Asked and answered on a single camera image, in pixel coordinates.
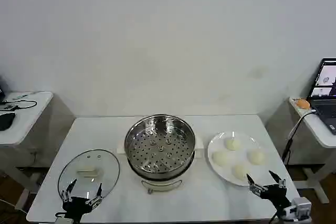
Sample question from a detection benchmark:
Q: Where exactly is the black hanging power cable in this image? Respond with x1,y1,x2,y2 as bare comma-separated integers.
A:
281,109,320,166

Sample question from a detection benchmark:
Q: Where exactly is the white steamed bun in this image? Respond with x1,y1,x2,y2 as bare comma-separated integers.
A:
231,164,249,180
247,149,266,166
211,150,231,167
224,138,242,152

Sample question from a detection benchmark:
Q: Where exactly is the orange round bread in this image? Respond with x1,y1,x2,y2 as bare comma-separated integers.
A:
296,98,312,110

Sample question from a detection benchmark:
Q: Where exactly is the black laptop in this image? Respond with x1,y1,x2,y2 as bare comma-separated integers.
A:
307,57,336,136

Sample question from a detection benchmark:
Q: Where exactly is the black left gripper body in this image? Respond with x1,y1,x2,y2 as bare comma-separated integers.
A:
62,196,93,221

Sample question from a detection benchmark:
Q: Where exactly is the black computer mouse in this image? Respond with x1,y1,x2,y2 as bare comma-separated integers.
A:
0,112,17,132

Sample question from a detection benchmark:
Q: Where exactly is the white electric cooker pot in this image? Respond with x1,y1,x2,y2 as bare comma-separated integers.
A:
116,137,204,195

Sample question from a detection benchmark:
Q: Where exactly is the glass lid with white handle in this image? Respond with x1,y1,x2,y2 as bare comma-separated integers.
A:
57,149,121,205

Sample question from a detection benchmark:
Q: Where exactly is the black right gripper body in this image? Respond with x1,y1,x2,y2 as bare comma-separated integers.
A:
259,183,291,218

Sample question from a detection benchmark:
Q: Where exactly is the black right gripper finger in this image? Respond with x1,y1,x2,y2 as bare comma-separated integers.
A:
246,173,268,196
268,170,287,189

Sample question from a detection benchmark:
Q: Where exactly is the white side table with laptop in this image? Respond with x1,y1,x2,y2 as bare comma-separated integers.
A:
288,96,336,205

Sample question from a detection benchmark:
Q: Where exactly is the perforated steel steamer basket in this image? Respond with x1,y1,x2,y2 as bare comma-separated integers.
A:
124,114,196,175

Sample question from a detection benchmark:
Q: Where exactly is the thin black looped cable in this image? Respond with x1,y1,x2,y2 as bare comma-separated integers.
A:
0,99,38,112

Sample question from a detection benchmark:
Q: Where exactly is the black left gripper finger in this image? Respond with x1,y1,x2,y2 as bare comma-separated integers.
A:
86,183,103,208
60,178,78,204

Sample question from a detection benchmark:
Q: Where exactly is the white side table with mouse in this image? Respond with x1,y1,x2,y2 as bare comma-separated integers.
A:
0,91,55,210

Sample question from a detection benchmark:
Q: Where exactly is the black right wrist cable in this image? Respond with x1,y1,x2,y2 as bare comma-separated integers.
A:
268,207,279,224

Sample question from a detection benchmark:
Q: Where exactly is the white round plate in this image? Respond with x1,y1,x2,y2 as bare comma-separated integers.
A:
207,130,269,187

